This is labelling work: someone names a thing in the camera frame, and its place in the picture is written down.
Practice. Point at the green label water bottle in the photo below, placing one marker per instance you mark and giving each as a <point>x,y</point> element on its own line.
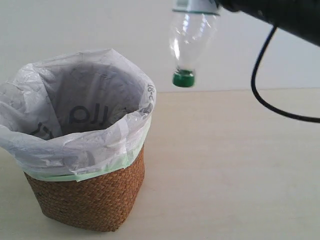
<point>193,27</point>

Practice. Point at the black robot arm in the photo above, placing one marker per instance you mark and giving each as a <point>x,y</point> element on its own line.
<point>297,17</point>

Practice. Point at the white plastic bin liner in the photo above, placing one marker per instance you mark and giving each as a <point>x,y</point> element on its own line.
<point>76,117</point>

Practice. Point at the brown woven wicker basket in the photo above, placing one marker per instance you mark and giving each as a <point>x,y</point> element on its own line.
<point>101,203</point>

